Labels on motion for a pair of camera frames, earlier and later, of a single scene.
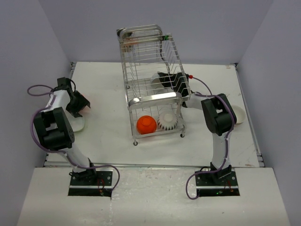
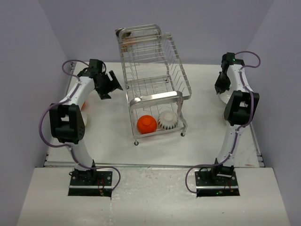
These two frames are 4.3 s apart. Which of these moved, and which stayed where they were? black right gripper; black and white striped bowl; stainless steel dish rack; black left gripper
Moved: black left gripper; black right gripper
Stayed: stainless steel dish rack; black and white striped bowl
